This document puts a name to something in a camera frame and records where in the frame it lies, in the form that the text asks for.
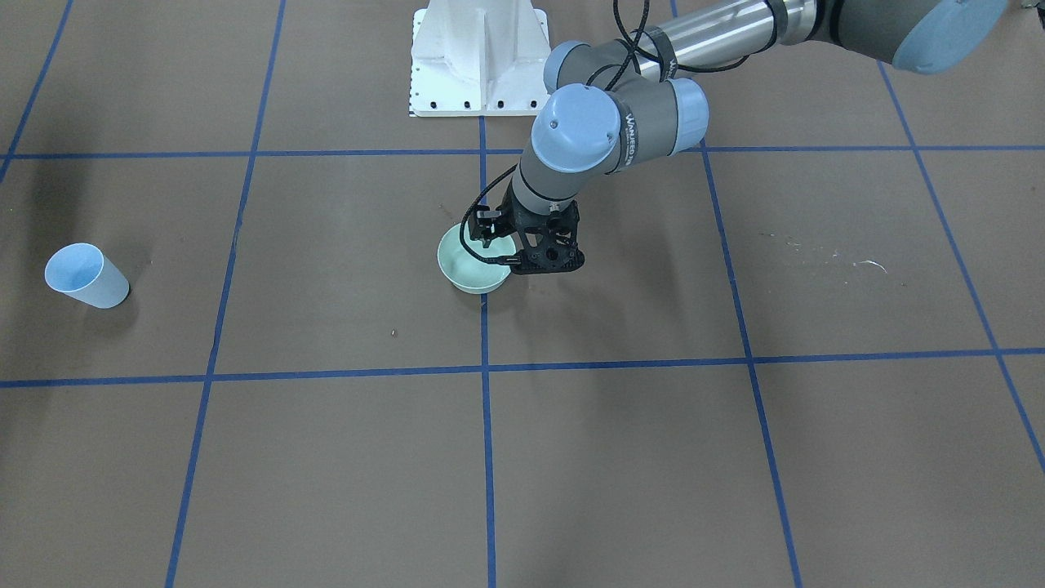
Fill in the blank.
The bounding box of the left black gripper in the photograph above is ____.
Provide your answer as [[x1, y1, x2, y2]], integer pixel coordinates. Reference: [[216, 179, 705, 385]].
[[474, 196, 585, 275]]

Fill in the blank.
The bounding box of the light blue plastic cup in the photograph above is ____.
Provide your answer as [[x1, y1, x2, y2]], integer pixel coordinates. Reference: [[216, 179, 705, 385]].
[[44, 243, 131, 310]]

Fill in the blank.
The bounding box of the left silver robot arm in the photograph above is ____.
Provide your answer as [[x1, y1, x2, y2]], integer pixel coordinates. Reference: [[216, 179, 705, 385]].
[[455, 1, 1007, 275]]

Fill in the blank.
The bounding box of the mint green bowl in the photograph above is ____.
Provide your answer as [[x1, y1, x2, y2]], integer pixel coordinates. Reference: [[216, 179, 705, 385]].
[[437, 224, 518, 295]]

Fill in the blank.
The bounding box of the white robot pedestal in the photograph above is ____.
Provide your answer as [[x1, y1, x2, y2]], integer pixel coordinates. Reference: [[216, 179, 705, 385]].
[[408, 1, 551, 117]]

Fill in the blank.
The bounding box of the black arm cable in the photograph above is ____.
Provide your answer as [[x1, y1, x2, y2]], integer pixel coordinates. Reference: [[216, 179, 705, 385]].
[[460, 0, 752, 266]]

